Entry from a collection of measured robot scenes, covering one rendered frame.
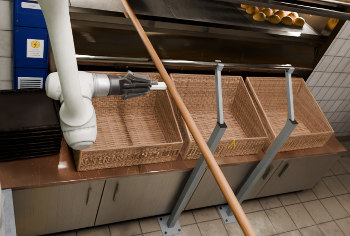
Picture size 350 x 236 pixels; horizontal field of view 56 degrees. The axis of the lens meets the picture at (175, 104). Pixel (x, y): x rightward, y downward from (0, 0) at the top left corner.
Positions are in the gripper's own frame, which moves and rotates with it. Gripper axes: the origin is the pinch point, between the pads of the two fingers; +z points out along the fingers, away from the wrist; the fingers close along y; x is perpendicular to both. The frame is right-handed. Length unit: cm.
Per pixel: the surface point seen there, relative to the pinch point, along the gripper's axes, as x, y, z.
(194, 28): -57, 3, 44
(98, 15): -58, 2, -12
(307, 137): -7, 50, 126
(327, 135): -7, 49, 146
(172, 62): -20.5, 2.3, 15.2
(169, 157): -9, 58, 26
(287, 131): 3, 30, 88
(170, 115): -29, 45, 31
